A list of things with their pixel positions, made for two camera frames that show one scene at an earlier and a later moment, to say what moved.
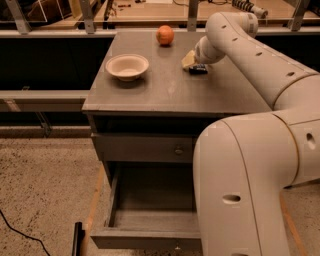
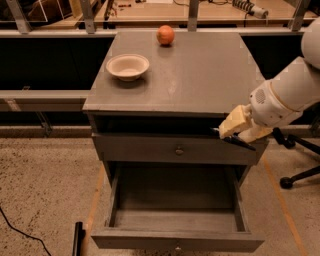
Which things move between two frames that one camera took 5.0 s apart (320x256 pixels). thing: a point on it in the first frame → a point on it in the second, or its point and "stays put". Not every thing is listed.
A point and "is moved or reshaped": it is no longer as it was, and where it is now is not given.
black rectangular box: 199,69 is moved or reshaped
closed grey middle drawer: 145,148 stays put
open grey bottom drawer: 150,205 stays put
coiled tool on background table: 250,7 stays put
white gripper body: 200,52 → 264,107
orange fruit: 165,35 stays put
